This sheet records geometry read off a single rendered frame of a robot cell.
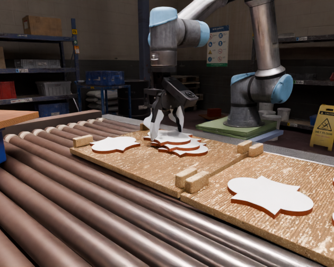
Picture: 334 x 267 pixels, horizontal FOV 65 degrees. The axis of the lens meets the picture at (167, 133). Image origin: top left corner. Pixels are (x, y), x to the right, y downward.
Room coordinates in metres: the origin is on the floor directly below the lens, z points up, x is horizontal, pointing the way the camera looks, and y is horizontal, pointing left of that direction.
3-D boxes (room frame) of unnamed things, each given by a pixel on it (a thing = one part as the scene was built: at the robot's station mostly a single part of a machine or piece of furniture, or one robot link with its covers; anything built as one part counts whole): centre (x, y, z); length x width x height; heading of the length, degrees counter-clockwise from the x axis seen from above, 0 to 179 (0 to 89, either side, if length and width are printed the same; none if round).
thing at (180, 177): (0.50, -0.04, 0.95); 0.06 x 0.02 x 0.03; 139
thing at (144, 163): (0.73, 0.02, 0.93); 0.41 x 0.35 x 0.02; 49
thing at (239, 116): (1.20, -0.36, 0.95); 0.15 x 0.15 x 0.10
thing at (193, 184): (0.47, -0.06, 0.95); 0.06 x 0.02 x 0.03; 137
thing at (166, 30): (0.77, 0.01, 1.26); 0.09 x 0.08 x 0.11; 128
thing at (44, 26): (4.61, 2.05, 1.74); 0.50 x 0.38 x 0.32; 133
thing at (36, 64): (4.50, 2.15, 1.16); 0.60 x 0.40 x 0.15; 136
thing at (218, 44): (6.45, -1.18, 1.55); 0.61 x 0.02 x 0.91; 43
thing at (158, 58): (0.77, 0.01, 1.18); 0.08 x 0.08 x 0.05
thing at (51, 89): (4.65, 1.99, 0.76); 0.50 x 0.36 x 0.24; 139
